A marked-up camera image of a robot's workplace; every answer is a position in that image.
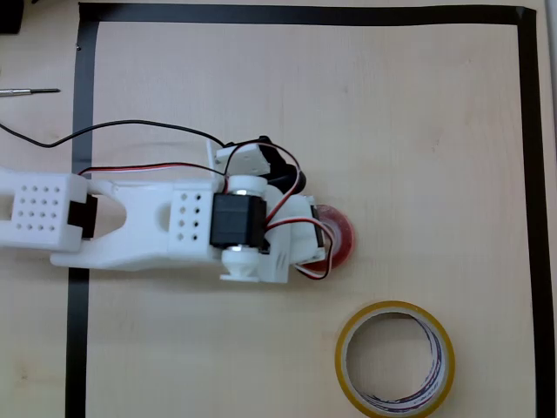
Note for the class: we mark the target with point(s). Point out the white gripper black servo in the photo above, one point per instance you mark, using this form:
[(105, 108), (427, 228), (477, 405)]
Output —
[(314, 226)]

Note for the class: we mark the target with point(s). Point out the small red tape roll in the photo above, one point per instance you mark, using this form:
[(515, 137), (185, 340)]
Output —
[(344, 237)]

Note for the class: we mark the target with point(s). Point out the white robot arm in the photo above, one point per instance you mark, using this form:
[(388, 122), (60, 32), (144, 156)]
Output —
[(130, 217)]

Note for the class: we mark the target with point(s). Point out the large yellow tape roll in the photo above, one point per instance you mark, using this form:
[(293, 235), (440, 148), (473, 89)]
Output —
[(344, 348)]

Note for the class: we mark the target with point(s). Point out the thin metal screwdriver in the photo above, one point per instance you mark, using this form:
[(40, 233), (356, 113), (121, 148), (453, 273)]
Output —
[(26, 91)]

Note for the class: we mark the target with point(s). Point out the black box-shaped object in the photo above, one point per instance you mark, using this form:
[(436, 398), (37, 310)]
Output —
[(8, 17)]

